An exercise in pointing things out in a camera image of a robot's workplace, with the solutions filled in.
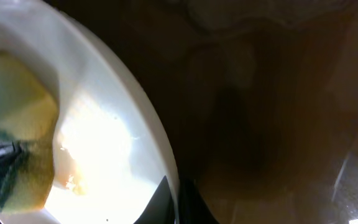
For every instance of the cream white plate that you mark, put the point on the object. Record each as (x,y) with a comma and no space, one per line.
(110,150)

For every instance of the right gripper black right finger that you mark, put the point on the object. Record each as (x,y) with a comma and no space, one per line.
(192,208)

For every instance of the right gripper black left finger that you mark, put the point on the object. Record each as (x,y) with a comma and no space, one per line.
(160,209)

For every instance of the yellow green sponge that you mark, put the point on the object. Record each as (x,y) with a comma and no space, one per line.
(28,115)

